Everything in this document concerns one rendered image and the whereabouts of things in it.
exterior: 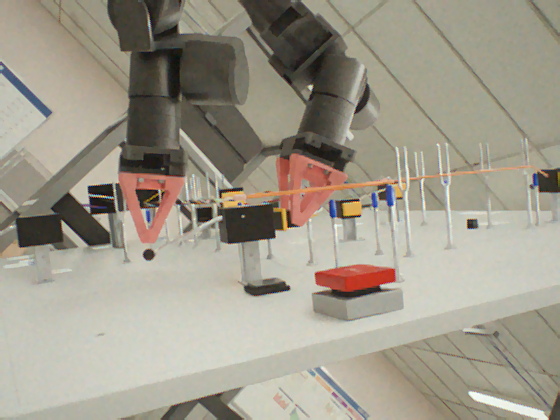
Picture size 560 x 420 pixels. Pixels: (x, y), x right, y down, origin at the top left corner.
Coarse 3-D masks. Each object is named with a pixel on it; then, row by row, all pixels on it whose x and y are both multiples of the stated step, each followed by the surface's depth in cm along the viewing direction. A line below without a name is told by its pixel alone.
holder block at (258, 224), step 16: (224, 208) 67; (240, 208) 67; (256, 208) 68; (272, 208) 68; (224, 224) 67; (240, 224) 67; (256, 224) 68; (272, 224) 68; (224, 240) 68; (240, 240) 67; (256, 240) 68
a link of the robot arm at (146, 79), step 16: (176, 48) 63; (144, 64) 63; (160, 64) 63; (176, 64) 64; (144, 80) 63; (160, 80) 63; (176, 80) 64; (128, 96) 65; (144, 96) 64; (160, 96) 63; (176, 96) 65
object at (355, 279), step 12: (360, 264) 53; (324, 276) 50; (336, 276) 49; (348, 276) 48; (360, 276) 48; (372, 276) 49; (384, 276) 49; (336, 288) 49; (348, 288) 48; (360, 288) 48; (372, 288) 50
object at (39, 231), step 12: (24, 216) 88; (36, 216) 88; (48, 216) 88; (60, 216) 89; (12, 228) 88; (24, 228) 87; (36, 228) 88; (48, 228) 88; (60, 228) 89; (24, 240) 87; (36, 240) 88; (48, 240) 88; (60, 240) 89; (36, 252) 89; (48, 252) 90; (36, 264) 89; (48, 264) 90; (48, 276) 90
